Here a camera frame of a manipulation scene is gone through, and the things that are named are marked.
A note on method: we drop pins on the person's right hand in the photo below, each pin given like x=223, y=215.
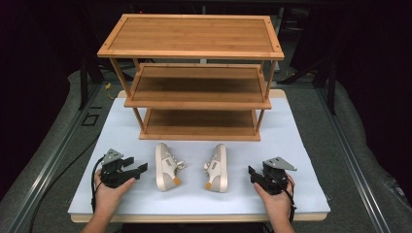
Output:
x=278, y=205

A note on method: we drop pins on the black stand post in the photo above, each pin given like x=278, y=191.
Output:
x=331, y=87
x=84, y=84

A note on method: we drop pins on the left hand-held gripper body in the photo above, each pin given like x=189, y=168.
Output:
x=111, y=171

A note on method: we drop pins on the wooden three-tier shoe rack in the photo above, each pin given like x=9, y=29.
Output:
x=194, y=35

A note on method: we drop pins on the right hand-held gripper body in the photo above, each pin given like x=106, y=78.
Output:
x=275, y=179

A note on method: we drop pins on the person's left hand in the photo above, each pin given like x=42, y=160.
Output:
x=107, y=199

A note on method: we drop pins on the yellow floor tag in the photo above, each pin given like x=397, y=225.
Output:
x=108, y=86

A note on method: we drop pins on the beige sneaker with orange heel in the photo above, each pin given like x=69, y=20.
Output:
x=163, y=165
x=220, y=168

